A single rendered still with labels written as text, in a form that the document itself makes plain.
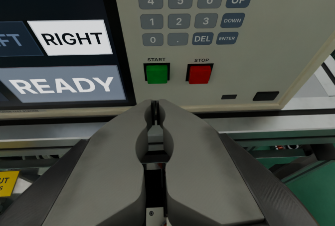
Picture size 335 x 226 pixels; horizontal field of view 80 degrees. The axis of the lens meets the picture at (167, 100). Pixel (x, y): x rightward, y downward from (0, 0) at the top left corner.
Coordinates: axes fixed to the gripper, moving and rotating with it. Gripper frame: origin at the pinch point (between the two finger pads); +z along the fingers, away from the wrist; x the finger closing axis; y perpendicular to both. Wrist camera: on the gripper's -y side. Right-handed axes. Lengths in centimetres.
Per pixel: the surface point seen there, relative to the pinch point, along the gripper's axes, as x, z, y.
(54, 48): -7.5, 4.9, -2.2
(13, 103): -14.7, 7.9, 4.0
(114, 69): -3.5, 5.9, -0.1
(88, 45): -4.9, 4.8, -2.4
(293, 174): 21.4, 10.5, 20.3
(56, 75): -8.7, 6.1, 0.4
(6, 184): -17.7, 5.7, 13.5
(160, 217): -0.4, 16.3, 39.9
